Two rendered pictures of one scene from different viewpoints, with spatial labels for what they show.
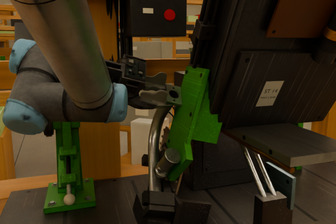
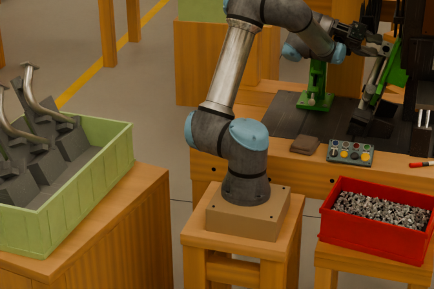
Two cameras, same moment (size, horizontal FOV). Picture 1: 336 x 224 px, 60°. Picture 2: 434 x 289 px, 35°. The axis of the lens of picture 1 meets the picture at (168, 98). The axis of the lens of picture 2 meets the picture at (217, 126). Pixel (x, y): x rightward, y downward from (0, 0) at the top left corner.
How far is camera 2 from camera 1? 191 cm
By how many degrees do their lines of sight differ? 36
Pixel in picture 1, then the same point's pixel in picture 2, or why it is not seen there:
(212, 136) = (400, 82)
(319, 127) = not seen: outside the picture
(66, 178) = (311, 88)
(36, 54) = not seen: hidden behind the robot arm
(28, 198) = (288, 97)
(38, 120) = (297, 56)
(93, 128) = not seen: hidden behind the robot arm
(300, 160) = (422, 106)
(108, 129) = (354, 58)
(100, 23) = not seen: outside the picture
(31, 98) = (295, 44)
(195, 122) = (387, 72)
